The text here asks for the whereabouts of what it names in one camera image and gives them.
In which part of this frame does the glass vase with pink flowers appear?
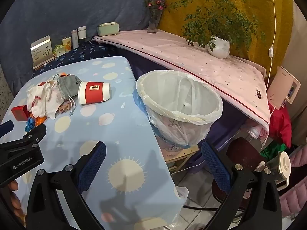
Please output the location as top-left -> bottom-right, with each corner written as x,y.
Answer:
144,0 -> 169,34

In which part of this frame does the pink quilted cloth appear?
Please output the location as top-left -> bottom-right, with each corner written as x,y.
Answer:
279,146 -> 307,218

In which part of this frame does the green tissue box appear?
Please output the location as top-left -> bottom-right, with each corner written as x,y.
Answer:
97,22 -> 120,36

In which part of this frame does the person's left hand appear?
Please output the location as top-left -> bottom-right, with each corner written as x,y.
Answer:
7,181 -> 26,226

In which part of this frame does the green plant in white pot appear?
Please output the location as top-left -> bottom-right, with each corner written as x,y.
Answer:
168,0 -> 267,59

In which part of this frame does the dark red round stool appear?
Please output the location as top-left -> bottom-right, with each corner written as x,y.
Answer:
211,138 -> 266,211

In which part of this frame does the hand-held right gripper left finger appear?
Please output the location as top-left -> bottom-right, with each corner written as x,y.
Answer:
26,141 -> 107,230

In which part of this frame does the green cloth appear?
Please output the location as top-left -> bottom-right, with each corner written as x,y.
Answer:
260,144 -> 287,161

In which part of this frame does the tall white bottle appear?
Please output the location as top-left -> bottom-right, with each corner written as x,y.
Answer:
71,29 -> 79,49

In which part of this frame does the blue planet print tablecloth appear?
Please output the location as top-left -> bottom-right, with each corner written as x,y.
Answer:
0,56 -> 189,230

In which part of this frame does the purple cloth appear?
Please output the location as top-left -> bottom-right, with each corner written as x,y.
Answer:
120,50 -> 261,149

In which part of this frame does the green packet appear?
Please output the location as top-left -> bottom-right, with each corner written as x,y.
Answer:
53,44 -> 67,57

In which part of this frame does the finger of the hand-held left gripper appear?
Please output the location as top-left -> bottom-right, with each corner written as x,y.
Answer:
0,124 -> 47,152
0,120 -> 14,137

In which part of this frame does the red cloth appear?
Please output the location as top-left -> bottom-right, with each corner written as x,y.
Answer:
269,103 -> 292,149

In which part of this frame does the small wooden stool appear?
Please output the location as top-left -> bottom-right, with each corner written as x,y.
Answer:
161,145 -> 199,173

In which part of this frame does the red paper cup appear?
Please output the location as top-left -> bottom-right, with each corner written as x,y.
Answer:
78,81 -> 111,105

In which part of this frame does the white wall device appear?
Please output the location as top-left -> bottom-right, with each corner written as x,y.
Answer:
267,66 -> 301,110

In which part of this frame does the dark blue printed cloth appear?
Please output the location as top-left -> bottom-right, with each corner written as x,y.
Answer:
31,39 -> 116,77

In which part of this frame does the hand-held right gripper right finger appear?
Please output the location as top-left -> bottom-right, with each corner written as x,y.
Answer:
201,141 -> 283,230

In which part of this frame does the pink table cover cloth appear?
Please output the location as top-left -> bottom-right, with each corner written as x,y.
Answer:
92,29 -> 271,130

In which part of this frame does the clear jug with white lid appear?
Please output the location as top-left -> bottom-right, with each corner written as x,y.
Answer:
264,151 -> 292,192

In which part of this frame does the smooth white cloth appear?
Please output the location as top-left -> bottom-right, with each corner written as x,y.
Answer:
27,83 -> 52,118

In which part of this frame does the red box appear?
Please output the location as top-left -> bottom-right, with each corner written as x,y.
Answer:
11,105 -> 30,121

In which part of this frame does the yellow curtain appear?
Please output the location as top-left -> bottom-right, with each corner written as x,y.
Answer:
157,0 -> 294,75

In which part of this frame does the beige hair tie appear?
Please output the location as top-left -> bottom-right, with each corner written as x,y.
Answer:
58,101 -> 75,114

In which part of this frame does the blue-grey curtain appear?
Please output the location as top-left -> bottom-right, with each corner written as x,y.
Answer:
0,0 -> 166,97

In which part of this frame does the yellow printed tin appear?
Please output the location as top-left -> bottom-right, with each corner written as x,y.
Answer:
62,36 -> 73,53

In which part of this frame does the white card box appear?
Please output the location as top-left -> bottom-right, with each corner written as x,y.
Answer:
30,35 -> 54,70

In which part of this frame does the white cable with switch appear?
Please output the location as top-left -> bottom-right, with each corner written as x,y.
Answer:
265,0 -> 277,115

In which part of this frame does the blue plastic scrap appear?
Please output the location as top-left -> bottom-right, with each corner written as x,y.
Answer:
25,117 -> 37,133

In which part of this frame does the trash bin with white bag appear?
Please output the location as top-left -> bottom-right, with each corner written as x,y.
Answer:
136,70 -> 223,149

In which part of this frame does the grey face mask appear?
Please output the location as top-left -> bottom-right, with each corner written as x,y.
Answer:
52,74 -> 81,101

